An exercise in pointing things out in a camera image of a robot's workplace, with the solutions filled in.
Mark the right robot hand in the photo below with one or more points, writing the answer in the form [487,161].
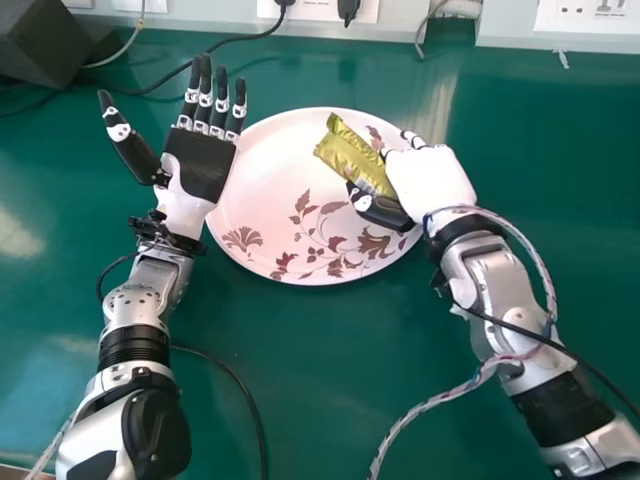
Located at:
[430,185]

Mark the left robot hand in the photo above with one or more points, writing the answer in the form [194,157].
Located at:
[200,160]

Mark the yellow-green biscuit packet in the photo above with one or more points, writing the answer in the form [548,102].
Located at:
[345,150]

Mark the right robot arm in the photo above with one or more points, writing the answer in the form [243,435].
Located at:
[480,280]

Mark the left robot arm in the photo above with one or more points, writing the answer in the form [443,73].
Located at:
[135,340]

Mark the plate with brown leaf pattern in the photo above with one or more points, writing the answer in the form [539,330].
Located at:
[280,165]

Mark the white socket strip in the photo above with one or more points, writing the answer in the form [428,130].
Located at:
[310,11]
[580,15]

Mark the black power adapter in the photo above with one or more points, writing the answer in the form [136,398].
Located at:
[347,12]

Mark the black box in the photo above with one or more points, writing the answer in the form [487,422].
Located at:
[35,40]

